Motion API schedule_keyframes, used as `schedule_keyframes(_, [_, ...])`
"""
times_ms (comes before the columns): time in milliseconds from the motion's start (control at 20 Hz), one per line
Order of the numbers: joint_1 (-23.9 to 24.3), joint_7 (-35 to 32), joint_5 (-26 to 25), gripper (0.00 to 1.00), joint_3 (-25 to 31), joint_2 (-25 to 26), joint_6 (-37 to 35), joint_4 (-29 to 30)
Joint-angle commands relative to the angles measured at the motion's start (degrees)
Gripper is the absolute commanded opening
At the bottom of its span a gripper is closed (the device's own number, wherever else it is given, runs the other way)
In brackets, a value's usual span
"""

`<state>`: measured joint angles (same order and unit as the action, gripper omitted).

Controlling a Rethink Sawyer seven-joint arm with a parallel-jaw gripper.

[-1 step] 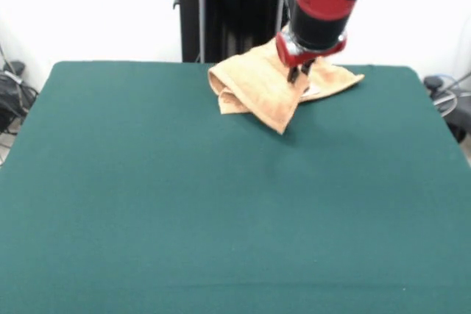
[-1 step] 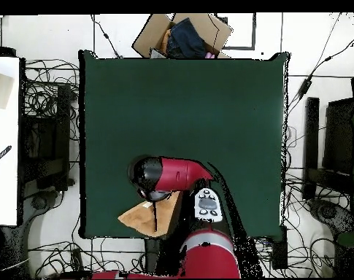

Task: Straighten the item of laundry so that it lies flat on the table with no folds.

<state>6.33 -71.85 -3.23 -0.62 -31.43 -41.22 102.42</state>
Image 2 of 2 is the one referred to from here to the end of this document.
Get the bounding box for black cable tangle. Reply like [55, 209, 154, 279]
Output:
[21, 58, 81, 141]
[27, 238, 145, 279]
[281, 166, 353, 278]
[253, 237, 274, 278]

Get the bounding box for black cable with adapter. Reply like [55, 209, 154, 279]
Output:
[287, 31, 354, 116]

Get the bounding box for beige box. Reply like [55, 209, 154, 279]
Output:
[0, 69, 15, 110]

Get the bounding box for brown cardboard box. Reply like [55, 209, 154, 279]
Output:
[131, 12, 234, 59]

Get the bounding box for black stand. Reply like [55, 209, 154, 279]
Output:
[20, 84, 75, 199]
[301, 96, 354, 201]

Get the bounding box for tan terry towel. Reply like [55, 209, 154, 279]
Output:
[117, 190, 185, 238]

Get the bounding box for orange cloth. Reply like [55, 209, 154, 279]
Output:
[160, 28, 172, 55]

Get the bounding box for black power box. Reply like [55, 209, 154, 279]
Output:
[271, 225, 288, 270]

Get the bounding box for black striped tool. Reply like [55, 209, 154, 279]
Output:
[0, 144, 13, 168]

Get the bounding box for white desk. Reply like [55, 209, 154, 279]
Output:
[0, 56, 20, 226]

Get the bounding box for black power strip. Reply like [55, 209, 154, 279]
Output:
[71, 247, 85, 272]

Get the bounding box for dark green table cloth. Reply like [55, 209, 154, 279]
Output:
[78, 50, 290, 240]

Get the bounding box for black stand base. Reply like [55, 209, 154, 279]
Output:
[307, 198, 354, 237]
[21, 189, 64, 228]

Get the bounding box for thin black cable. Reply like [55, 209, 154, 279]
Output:
[91, 14, 123, 58]

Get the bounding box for dark blue jeans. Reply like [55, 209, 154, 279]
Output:
[166, 17, 208, 59]

